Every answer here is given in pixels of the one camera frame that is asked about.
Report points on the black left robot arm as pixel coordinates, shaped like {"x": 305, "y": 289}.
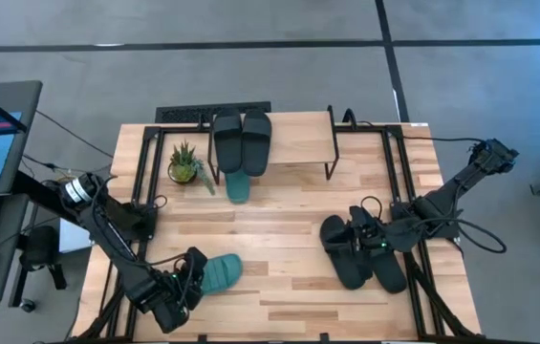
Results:
{"x": 121, "y": 248}

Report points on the black rubber slide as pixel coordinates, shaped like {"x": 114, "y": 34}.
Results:
{"x": 389, "y": 274}
{"x": 228, "y": 143}
{"x": 336, "y": 248}
{"x": 256, "y": 143}

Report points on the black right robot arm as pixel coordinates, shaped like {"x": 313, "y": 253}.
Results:
{"x": 451, "y": 191}

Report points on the wooden shelf black metal frame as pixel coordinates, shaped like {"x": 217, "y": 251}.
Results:
{"x": 298, "y": 138}

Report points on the black floor grille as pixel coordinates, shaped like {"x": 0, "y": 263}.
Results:
{"x": 179, "y": 113}

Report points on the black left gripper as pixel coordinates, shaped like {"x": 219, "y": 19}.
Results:
{"x": 193, "y": 277}

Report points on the green rubber slide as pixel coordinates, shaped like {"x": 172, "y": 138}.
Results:
{"x": 224, "y": 272}
{"x": 238, "y": 188}

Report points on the potted succulent plant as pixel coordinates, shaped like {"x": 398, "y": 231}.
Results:
{"x": 183, "y": 165}

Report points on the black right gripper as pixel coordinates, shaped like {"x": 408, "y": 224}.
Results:
{"x": 367, "y": 234}

